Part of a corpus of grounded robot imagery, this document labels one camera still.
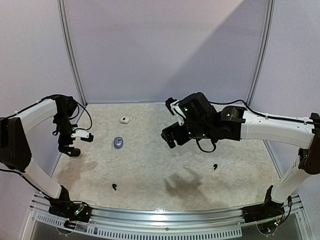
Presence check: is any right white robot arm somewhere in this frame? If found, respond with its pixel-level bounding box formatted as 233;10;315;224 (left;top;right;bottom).
161;92;320;218

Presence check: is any aluminium front rail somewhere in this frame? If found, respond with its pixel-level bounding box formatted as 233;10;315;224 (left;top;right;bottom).
22;194;310;240

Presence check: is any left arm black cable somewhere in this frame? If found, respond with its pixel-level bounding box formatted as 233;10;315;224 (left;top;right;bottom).
0;94;93;191

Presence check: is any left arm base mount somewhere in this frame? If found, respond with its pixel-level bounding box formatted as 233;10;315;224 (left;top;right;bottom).
44;185;93;223

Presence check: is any blue-grey charging case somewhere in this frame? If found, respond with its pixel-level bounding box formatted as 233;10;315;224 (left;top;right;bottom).
113;136;124;149

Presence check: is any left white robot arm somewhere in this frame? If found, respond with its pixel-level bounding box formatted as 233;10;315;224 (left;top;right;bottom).
0;94;81;217

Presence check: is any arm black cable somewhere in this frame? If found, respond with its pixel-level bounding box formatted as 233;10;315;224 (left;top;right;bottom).
0;94;93;191
194;99;316;153

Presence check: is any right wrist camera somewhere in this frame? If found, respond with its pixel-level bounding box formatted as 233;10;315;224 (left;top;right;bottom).
165;97;186;126

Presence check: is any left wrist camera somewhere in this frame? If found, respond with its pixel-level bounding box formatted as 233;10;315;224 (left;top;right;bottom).
71;128;94;143

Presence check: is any white earbud charging case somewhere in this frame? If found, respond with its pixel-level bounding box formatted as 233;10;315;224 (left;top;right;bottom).
119;117;130;125

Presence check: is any right aluminium frame post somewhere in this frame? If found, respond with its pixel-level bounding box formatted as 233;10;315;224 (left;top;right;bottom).
246;0;275;106

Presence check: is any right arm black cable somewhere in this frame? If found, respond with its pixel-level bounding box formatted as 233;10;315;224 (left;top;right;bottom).
194;99;316;153

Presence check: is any aluminium frame post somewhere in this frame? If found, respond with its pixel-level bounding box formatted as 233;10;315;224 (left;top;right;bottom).
246;0;275;106
57;0;87;106

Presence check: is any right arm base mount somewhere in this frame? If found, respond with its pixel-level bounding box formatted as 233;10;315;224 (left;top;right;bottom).
241;185;293;226

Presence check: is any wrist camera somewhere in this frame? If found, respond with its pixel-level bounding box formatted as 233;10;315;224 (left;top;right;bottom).
165;97;186;126
71;128;94;143

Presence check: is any left aluminium frame post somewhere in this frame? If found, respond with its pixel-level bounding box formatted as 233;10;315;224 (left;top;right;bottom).
57;0;87;106

